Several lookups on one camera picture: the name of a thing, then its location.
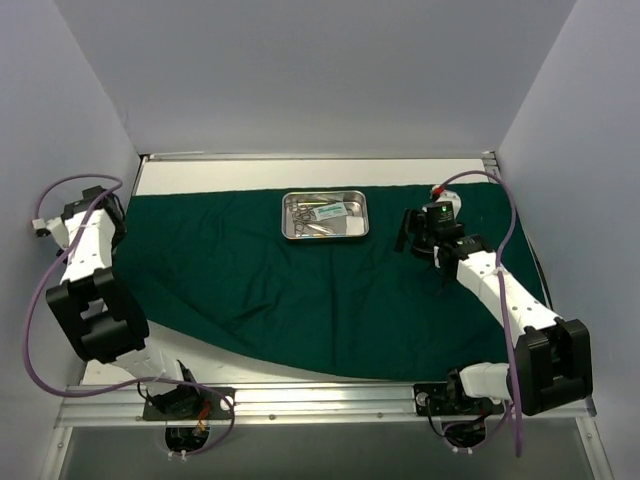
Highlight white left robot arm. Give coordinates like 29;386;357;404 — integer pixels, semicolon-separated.
44;185;202;419

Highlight aluminium front frame rail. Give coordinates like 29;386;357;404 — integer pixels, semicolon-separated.
53;378;597;429

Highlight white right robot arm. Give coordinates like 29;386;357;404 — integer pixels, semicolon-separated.
394;201;593;416

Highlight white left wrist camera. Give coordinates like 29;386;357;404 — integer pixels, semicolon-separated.
31;217;68;245

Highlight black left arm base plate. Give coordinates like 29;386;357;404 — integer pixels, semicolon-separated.
142;385;236;421

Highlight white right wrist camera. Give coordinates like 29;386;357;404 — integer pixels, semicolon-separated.
431;185;462;217

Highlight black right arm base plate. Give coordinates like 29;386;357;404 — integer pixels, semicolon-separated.
412;382;504;417

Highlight steel forceps with gold handle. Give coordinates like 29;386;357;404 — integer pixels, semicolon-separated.
285;198;339;209

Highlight white green labelled packet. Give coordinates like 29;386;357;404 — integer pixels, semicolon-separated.
313;202;349;221

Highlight steel surgical scissors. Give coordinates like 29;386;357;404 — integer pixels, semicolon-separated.
292;212;334;236

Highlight white gauze pad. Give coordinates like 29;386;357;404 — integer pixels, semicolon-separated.
345;216;366;236

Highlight dark green surgical drape cloth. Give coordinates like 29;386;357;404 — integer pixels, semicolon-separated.
113;182;556;382

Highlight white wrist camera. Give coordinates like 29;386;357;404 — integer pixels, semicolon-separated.
431;185;462;217
31;217;68;245

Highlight aluminium back frame rail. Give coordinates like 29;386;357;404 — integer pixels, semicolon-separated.
140;151;497;162

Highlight stainless steel instrument tray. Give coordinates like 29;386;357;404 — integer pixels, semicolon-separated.
281;190;369;241

